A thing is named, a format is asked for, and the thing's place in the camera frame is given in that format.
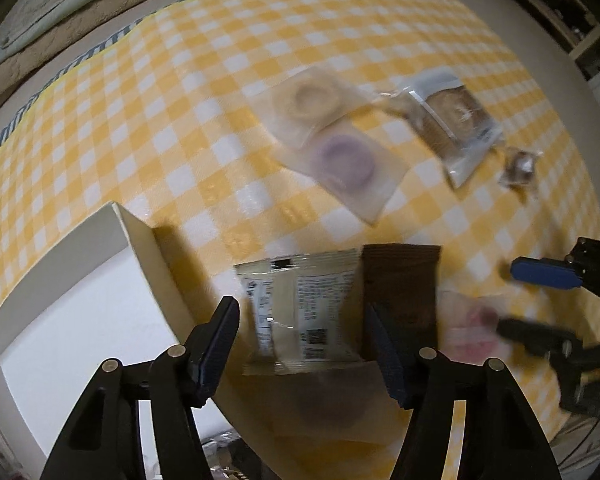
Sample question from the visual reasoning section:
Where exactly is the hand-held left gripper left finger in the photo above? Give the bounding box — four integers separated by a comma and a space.
40, 296, 241, 480

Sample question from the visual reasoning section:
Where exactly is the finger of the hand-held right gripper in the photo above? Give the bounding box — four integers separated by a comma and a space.
495, 316, 587, 359
510, 237, 600, 307

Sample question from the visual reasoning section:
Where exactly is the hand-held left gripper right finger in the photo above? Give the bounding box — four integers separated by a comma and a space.
364, 302, 563, 480

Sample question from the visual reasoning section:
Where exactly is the pink clear snack packet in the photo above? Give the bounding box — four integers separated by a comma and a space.
437, 290, 506, 366

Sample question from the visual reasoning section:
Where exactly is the brown snack packet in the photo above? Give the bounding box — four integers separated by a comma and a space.
361, 244, 442, 361

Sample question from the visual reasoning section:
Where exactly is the white green snack packet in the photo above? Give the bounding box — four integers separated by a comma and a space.
234, 249, 368, 377

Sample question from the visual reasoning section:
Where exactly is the small candy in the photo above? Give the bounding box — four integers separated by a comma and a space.
497, 147, 543, 196

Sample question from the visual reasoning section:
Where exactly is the white cardboard box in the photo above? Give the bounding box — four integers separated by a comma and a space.
0, 201, 241, 480

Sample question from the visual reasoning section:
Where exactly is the gold round pastry packet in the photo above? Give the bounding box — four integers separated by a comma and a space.
375, 72, 505, 190

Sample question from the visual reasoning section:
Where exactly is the purple donut clear packet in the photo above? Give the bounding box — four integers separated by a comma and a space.
300, 120, 411, 226

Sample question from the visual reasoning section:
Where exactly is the beige donut clear packet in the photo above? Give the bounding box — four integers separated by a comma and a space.
267, 66, 361, 148

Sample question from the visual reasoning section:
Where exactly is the grey bed sheet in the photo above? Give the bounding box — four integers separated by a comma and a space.
480, 0, 600, 261

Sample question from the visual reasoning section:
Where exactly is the yellow checkered cloth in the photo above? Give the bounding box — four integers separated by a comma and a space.
0, 0, 600, 480

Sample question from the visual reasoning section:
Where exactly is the beige quilted blanket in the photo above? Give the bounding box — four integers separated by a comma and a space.
0, 0, 231, 123

